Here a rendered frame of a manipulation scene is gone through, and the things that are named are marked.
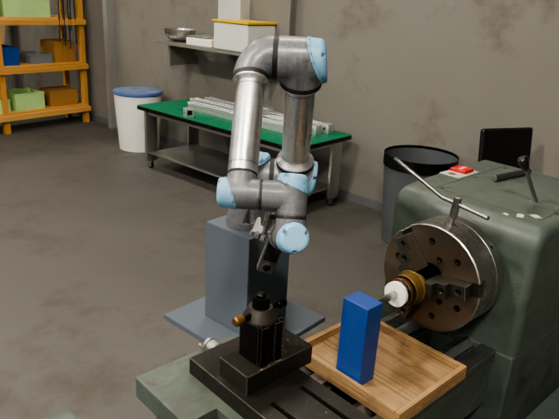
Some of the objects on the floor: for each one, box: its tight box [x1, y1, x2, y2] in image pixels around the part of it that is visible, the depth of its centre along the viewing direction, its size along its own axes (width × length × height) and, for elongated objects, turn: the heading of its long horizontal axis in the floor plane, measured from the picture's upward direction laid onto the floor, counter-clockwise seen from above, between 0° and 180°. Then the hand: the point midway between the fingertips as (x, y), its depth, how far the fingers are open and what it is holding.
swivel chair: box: [477, 127, 533, 169], centre depth 395 cm, size 65×65×103 cm
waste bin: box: [381, 145, 459, 244], centre depth 458 cm, size 56×58×71 cm
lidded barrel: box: [112, 86, 163, 152], centre depth 681 cm, size 58×56×68 cm
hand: (264, 238), depth 170 cm, fingers open, 7 cm apart
